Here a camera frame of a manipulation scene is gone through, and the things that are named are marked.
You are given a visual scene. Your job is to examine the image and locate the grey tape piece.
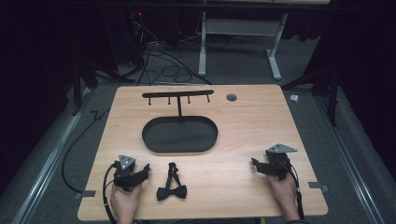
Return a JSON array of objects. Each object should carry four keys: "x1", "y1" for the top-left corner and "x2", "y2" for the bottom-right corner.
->
[
  {"x1": 307, "y1": 181, "x2": 330, "y2": 193},
  {"x1": 74, "y1": 189, "x2": 97, "y2": 201}
]

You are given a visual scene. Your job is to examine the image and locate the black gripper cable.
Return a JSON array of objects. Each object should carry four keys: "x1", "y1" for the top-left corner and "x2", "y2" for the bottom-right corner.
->
[
  {"x1": 279, "y1": 161, "x2": 305, "y2": 221},
  {"x1": 102, "y1": 161, "x2": 120, "y2": 224}
]

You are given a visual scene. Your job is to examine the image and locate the tangle of black cables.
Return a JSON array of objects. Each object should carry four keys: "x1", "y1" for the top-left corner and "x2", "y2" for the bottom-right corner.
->
[{"x1": 125, "y1": 12, "x2": 213, "y2": 87}]

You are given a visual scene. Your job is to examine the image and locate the person's left hand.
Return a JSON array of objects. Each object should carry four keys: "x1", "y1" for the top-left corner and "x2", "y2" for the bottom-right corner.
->
[{"x1": 109, "y1": 182, "x2": 143, "y2": 218}]

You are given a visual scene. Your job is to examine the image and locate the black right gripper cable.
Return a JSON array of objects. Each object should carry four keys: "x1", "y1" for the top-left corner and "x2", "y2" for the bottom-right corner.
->
[{"x1": 279, "y1": 161, "x2": 305, "y2": 221}]

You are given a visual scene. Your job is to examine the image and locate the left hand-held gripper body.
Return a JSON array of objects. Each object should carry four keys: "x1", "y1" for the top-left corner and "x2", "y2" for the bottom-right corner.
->
[{"x1": 112, "y1": 154, "x2": 145, "y2": 192}]

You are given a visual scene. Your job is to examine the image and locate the black bow tie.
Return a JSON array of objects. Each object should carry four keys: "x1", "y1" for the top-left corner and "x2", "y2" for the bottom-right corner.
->
[{"x1": 156, "y1": 161, "x2": 189, "y2": 202}]

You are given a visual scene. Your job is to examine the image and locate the metal floor rail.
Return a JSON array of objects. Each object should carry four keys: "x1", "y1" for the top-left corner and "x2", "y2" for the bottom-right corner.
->
[
  {"x1": 313, "y1": 92, "x2": 387, "y2": 224},
  {"x1": 11, "y1": 88, "x2": 95, "y2": 224}
]

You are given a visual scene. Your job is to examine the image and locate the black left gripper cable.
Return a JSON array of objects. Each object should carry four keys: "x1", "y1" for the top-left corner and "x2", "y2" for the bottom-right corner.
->
[{"x1": 102, "y1": 161, "x2": 120, "y2": 224}]

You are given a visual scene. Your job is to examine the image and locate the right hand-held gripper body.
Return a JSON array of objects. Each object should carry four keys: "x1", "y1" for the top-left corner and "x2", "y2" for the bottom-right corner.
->
[{"x1": 264, "y1": 143, "x2": 299, "y2": 181}]

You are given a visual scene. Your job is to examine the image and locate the black floor cable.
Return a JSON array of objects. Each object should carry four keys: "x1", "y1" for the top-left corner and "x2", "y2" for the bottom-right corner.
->
[{"x1": 61, "y1": 106, "x2": 112, "y2": 194}]

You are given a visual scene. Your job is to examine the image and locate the dark computer case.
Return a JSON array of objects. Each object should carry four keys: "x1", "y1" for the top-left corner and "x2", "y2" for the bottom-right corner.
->
[{"x1": 102, "y1": 8, "x2": 151, "y2": 64}]

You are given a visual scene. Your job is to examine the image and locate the black stand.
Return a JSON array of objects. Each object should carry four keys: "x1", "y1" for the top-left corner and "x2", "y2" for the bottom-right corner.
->
[
  {"x1": 70, "y1": 58, "x2": 135, "y2": 117},
  {"x1": 280, "y1": 66, "x2": 341, "y2": 128}
]

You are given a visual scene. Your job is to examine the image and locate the white desk frame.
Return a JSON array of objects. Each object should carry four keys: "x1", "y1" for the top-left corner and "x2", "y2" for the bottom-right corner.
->
[{"x1": 198, "y1": 11, "x2": 290, "y2": 81}]

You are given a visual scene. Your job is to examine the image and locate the black hook rack with tray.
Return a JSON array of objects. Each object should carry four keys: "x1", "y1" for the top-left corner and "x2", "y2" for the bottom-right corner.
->
[{"x1": 141, "y1": 90, "x2": 219, "y2": 154}]

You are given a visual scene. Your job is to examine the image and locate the person's right hand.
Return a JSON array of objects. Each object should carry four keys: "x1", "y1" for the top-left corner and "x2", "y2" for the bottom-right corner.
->
[{"x1": 266, "y1": 172, "x2": 299, "y2": 217}]

